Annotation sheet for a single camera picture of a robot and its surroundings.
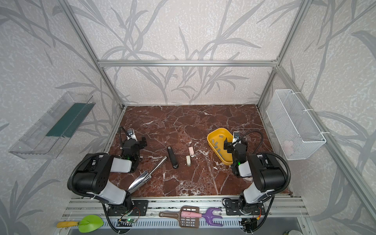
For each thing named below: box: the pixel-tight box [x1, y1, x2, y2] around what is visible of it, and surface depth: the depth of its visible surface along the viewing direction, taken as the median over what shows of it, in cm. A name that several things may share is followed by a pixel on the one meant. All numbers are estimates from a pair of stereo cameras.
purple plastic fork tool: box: [201, 207, 224, 227], surface depth 71 cm
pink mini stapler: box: [188, 146, 195, 158], surface depth 93 cm
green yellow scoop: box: [56, 214, 104, 234], surface depth 70 cm
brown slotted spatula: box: [158, 205, 200, 229], surface depth 71 cm
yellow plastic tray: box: [206, 127, 234, 166], surface depth 101 cm
